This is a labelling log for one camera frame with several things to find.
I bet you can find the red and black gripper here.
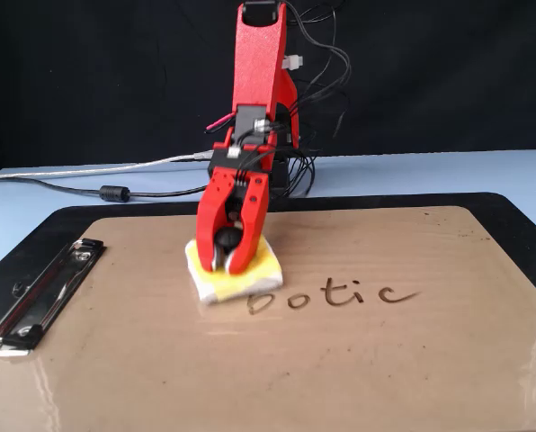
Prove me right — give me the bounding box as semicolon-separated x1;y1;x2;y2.
195;142;277;275

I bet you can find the yellow sponge with black knob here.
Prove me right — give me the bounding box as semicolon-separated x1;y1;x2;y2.
184;227;285;306

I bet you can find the black robot base with electronics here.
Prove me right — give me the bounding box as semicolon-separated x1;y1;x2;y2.
267;150;306;200

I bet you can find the brown clipboard board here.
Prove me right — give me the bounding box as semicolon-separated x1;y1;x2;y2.
0;205;536;432

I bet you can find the black backdrop cloth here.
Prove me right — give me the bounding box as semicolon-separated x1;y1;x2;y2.
0;0;536;175

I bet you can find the silver metal clipboard clip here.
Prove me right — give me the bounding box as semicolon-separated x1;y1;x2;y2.
0;238;106;359

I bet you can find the black rubber mat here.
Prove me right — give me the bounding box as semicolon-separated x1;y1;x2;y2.
0;192;536;359

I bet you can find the red wire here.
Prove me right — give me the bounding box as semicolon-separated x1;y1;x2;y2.
203;113;238;135

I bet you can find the black power cable with ferrite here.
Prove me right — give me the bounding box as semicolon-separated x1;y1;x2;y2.
0;175;209;204

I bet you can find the silver braided USB cable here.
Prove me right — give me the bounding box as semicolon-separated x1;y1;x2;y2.
0;150;216;182

